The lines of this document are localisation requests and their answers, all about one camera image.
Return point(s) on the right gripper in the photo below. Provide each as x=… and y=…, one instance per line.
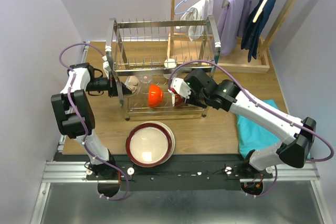
x=192, y=102

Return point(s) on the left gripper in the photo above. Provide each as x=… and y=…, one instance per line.
x=114, y=86

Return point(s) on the clear plastic cup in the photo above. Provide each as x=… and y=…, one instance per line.
x=145, y=82

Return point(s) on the orange bowl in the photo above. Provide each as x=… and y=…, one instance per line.
x=155, y=96

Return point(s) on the metal two-tier dish rack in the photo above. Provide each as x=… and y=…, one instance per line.
x=140, y=47

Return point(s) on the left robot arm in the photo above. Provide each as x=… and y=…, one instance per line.
x=75, y=118

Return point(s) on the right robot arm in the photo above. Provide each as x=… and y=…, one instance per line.
x=295, y=135

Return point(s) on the wooden clothes rack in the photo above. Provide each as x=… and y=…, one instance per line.
x=236, y=61

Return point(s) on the pale green plate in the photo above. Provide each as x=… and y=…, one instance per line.
x=171, y=135

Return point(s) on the red rimmed white plate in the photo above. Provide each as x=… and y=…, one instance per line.
x=148, y=145

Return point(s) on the teal cloth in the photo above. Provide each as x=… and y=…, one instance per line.
x=257, y=134

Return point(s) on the white cloth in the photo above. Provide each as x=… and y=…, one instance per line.
x=199, y=11

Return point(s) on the lavender towel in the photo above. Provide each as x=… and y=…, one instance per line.
x=231, y=24

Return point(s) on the navy blue garment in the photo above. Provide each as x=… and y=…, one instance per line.
x=253, y=31

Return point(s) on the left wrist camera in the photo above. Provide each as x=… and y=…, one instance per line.
x=106, y=66

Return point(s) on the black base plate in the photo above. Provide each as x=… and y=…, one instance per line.
x=180, y=172

